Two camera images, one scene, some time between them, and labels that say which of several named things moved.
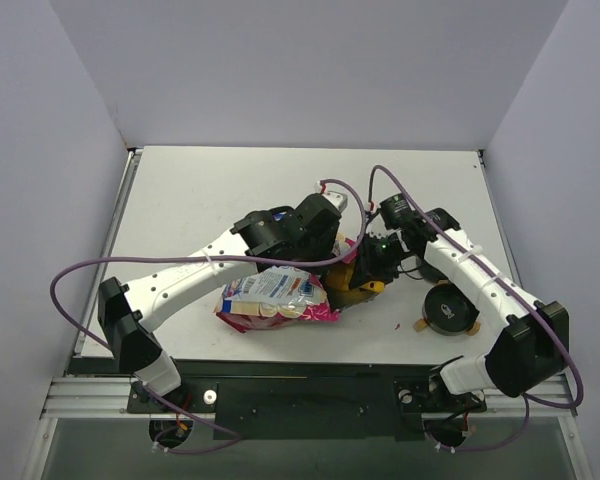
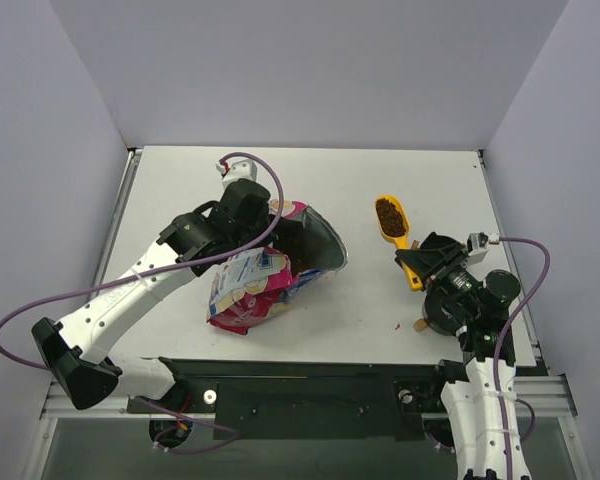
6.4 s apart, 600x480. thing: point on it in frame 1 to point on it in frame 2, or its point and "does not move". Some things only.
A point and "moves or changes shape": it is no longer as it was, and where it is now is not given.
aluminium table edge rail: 112,236 does not move
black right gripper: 362,270 to 434,260
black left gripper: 327,245 to 250,201
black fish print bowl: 447,311 does not move
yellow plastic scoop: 337,278 moves or changes shape
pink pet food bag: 278,296 moves or changes shape
